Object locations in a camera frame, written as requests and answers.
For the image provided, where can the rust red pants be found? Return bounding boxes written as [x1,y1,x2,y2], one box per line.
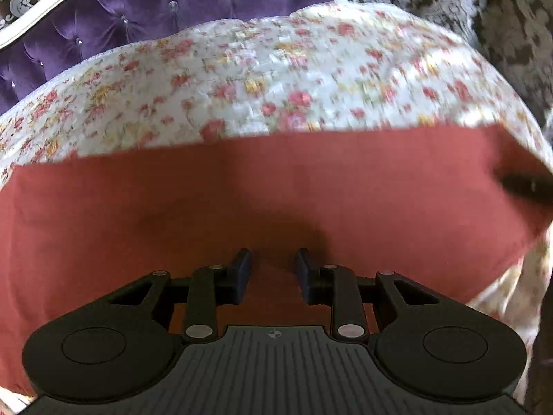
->
[1,124,552,394]

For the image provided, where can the floral white bed sheet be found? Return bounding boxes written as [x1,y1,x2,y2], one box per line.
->
[1,3,552,414]

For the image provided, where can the purple tufted sofa white frame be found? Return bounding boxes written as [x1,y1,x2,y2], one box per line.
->
[1,0,347,111]

